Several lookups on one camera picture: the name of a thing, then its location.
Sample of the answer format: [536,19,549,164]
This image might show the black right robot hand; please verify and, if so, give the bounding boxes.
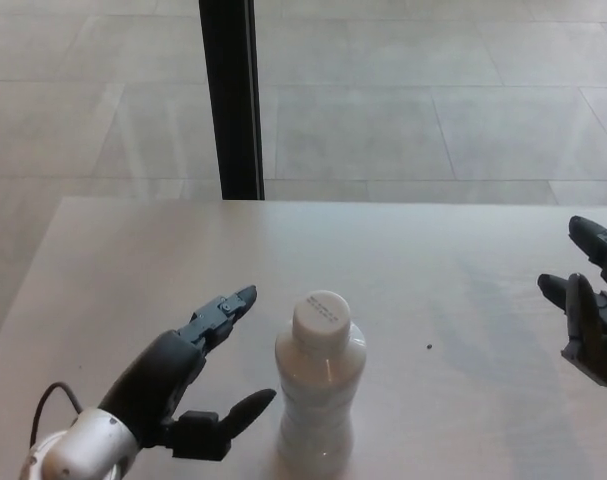
[536,215,607,401]

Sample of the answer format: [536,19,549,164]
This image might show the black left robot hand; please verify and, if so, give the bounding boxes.
[96,284,278,460]

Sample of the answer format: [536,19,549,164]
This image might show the white plastic bottle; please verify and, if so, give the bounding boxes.
[274,319,368,465]

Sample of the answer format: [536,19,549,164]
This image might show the white screw cap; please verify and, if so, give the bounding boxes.
[292,289,351,347]

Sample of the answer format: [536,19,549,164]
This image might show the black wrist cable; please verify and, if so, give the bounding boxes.
[30,382,83,447]

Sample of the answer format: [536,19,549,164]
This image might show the black vertical post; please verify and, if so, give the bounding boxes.
[198,0,266,201]

